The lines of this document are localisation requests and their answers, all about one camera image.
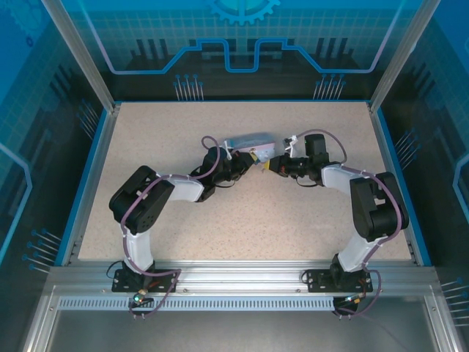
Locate aluminium cross rail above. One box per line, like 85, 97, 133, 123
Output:
47, 259, 440, 295

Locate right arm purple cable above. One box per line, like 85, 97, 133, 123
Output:
289, 130, 410, 320

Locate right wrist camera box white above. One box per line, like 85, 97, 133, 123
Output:
281, 134, 300, 155

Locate slotted aluminium cable duct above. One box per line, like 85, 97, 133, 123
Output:
57, 297, 337, 311

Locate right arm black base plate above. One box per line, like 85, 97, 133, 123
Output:
304, 268, 374, 293

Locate aluminium frame post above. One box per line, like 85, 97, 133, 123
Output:
367, 0, 441, 114
40, 0, 122, 114

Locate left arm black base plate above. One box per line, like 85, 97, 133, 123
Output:
111, 268, 180, 294

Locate aluminium side rail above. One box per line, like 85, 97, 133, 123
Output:
367, 102, 421, 267
60, 104, 121, 267

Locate blue printed acrylic panel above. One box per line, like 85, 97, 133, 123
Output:
380, 0, 469, 274
0, 0, 111, 274
54, 0, 417, 102

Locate cartoon print tin box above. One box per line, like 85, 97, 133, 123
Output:
224, 131, 277, 163

